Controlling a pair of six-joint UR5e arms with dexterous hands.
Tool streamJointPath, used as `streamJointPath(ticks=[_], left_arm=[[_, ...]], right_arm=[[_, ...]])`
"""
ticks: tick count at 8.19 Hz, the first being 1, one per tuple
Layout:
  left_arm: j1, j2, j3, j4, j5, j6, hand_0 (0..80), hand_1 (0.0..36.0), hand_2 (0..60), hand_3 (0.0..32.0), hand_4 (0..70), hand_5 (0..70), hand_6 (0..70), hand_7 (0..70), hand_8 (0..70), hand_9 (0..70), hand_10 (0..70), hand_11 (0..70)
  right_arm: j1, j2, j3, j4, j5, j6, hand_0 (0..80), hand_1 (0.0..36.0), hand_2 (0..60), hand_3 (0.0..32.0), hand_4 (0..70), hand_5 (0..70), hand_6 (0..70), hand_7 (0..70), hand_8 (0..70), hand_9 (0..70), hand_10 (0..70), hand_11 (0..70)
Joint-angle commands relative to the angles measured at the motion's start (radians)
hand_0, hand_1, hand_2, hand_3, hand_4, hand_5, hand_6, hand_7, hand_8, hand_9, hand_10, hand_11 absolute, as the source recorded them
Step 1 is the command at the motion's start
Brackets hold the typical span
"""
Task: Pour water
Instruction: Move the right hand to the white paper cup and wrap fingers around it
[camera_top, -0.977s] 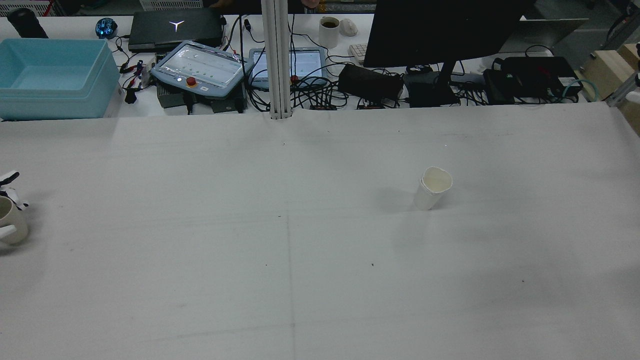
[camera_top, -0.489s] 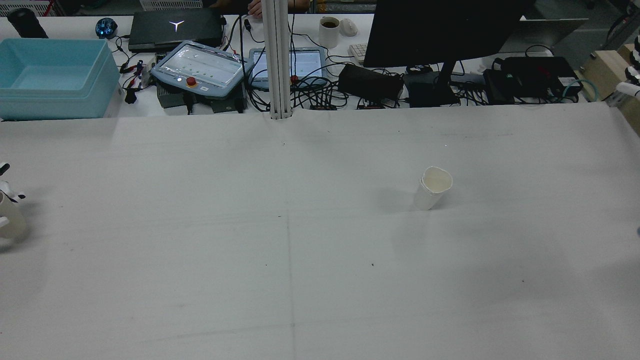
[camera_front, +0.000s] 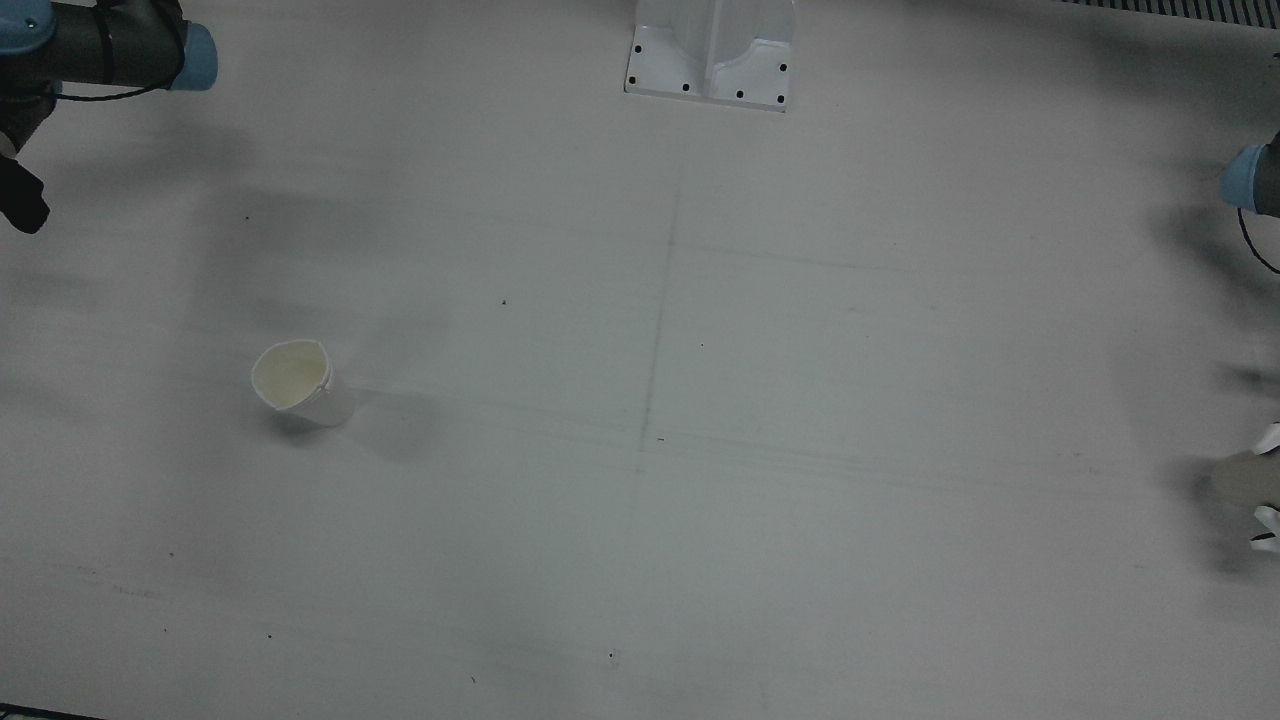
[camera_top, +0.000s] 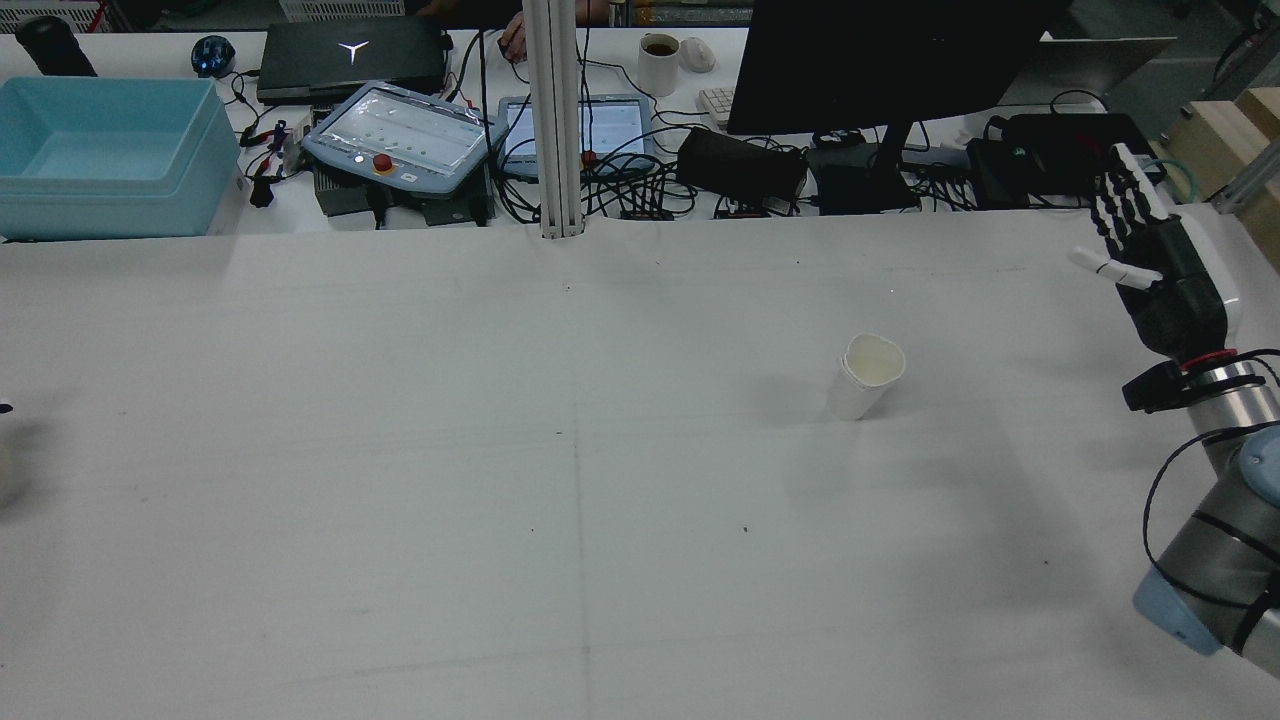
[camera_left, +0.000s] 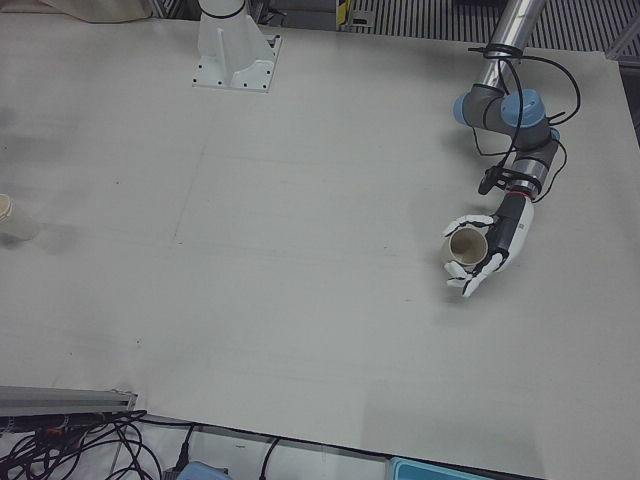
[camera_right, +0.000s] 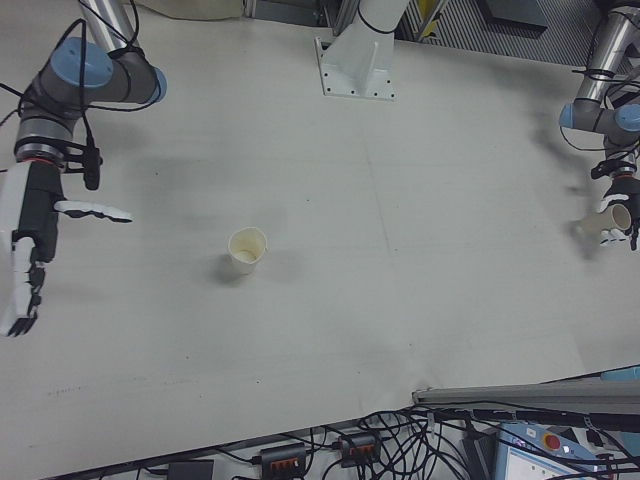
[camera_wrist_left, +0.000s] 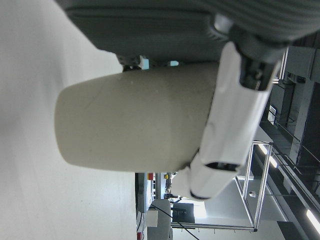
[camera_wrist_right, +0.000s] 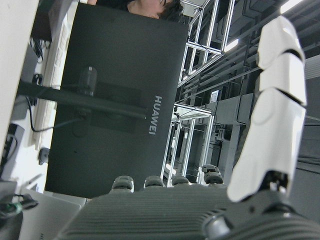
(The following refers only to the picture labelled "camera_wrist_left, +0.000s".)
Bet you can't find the grey teach pendant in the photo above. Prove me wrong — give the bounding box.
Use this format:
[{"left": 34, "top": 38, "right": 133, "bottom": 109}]
[{"left": 134, "top": 171, "right": 158, "bottom": 213}]

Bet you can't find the aluminium profile camera frame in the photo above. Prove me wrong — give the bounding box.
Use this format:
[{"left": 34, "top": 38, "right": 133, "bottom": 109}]
[{"left": 171, "top": 140, "right": 276, "bottom": 233}]

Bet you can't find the white paper cup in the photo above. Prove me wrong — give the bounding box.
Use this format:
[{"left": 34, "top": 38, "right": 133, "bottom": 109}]
[{"left": 54, "top": 61, "right": 221, "bottom": 173}]

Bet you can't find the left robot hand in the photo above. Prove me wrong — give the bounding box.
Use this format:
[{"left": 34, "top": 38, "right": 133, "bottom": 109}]
[{"left": 55, "top": 0, "right": 320, "bottom": 201}]

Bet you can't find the ceiling light strip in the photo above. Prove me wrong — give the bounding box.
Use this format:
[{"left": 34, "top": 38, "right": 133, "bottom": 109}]
[
  {"left": 305, "top": 209, "right": 320, "bottom": 227},
  {"left": 257, "top": 143, "right": 279, "bottom": 169}
]

